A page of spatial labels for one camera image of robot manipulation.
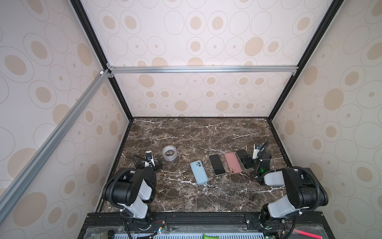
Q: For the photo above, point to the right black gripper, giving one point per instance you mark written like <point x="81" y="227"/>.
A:
<point x="258" y="163"/>

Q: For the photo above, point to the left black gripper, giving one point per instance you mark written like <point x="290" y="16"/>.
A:
<point x="158" y="165"/>

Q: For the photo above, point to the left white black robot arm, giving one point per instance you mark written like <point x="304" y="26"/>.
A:
<point x="131" y="190"/>

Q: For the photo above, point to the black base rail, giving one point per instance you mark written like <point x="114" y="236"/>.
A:
<point x="245" y="221"/>

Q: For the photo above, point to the pink pen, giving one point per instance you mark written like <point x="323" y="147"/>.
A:
<point x="314" y="236"/>

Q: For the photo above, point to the horizontal aluminium rail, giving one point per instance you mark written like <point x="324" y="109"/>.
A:
<point x="201" y="69"/>

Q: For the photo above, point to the clear tape roll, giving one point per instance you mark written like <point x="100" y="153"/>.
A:
<point x="169" y="153"/>

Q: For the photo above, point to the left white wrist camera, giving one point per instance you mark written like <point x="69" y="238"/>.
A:
<point x="149" y="158"/>

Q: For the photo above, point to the diagonal aluminium rail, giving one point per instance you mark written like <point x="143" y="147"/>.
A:
<point x="34" y="166"/>

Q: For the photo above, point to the light blue phone case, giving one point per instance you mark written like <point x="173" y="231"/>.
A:
<point x="199" y="172"/>

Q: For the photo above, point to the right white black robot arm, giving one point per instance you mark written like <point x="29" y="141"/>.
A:
<point x="304" y="192"/>

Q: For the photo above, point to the green tag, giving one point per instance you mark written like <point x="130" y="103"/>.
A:
<point x="210" y="237"/>

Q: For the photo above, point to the pink phone case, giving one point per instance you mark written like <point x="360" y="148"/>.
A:
<point x="233" y="163"/>

